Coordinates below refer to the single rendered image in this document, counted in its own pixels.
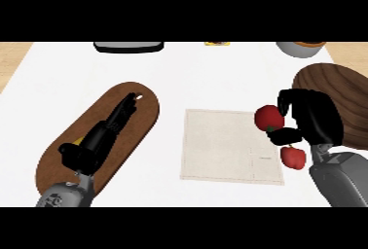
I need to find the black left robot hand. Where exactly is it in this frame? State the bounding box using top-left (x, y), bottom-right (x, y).
top-left (58, 92), bottom-right (142, 177)

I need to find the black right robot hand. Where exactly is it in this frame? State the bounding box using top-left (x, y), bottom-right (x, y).
top-left (266, 88), bottom-right (344, 147)

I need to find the red tomato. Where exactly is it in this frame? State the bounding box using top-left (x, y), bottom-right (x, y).
top-left (253, 104), bottom-right (287, 132)

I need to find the red bell pepper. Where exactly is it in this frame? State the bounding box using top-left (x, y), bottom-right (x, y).
top-left (279, 145), bottom-right (307, 171)

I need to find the grey pot with brown contents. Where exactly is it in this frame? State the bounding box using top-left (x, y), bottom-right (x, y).
top-left (275, 41), bottom-right (328, 59)

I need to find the dark wooden bowl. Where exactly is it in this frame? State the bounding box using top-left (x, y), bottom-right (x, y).
top-left (290, 62), bottom-right (368, 151)

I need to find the beige cloth placemat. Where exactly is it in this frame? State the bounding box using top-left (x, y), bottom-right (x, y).
top-left (180, 108), bottom-right (287, 186)

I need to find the brown oval cutting board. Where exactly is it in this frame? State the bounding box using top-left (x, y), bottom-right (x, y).
top-left (34, 81), bottom-right (161, 199)

